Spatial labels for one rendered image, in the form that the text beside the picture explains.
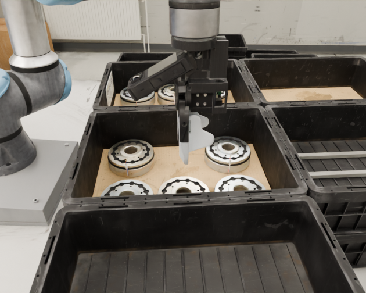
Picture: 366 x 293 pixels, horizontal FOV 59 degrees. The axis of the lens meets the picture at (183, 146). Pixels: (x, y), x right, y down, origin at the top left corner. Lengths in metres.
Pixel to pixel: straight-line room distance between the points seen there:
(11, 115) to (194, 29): 0.54
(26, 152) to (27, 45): 0.27
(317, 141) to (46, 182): 0.68
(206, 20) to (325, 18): 3.58
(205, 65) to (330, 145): 0.46
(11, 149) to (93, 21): 3.02
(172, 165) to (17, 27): 0.47
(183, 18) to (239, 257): 0.39
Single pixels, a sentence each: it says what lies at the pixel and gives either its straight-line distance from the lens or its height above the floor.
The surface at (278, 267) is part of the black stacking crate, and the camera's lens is 0.58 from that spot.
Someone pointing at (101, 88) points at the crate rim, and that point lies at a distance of 0.88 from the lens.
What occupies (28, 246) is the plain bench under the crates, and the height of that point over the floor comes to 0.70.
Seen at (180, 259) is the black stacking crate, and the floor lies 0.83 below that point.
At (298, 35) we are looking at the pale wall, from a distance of 4.01.
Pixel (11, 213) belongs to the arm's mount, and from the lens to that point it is 0.85.
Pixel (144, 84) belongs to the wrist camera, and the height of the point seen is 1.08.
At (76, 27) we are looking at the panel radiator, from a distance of 3.90.
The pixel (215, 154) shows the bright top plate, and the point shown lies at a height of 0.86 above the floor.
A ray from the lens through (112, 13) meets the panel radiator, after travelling 3.75.
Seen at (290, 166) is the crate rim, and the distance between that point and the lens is 0.61.
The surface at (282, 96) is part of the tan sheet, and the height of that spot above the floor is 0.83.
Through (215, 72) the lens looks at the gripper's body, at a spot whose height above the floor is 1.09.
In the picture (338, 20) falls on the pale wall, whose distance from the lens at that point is 4.10.
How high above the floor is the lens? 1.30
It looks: 36 degrees down
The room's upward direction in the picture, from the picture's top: straight up
